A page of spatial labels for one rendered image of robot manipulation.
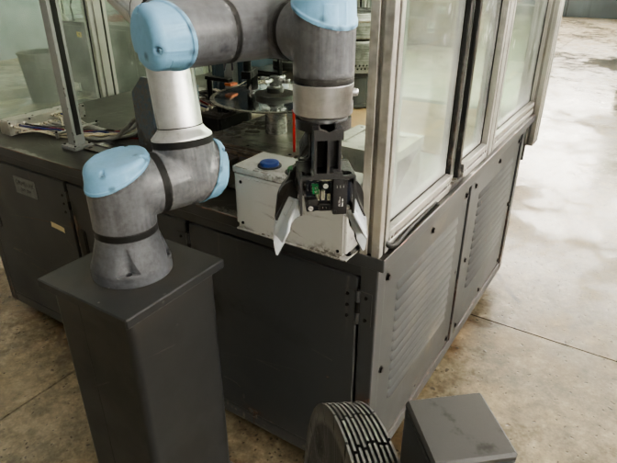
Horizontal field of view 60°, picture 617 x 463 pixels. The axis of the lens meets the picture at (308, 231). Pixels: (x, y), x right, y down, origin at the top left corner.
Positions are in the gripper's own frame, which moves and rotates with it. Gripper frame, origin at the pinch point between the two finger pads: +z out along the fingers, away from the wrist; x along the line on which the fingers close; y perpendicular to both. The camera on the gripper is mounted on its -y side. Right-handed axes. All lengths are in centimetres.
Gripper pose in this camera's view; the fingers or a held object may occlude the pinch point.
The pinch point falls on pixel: (319, 247)
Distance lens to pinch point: 78.9
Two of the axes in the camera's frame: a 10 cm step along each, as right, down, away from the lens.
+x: 9.9, -0.5, 1.0
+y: 1.1, 4.5, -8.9
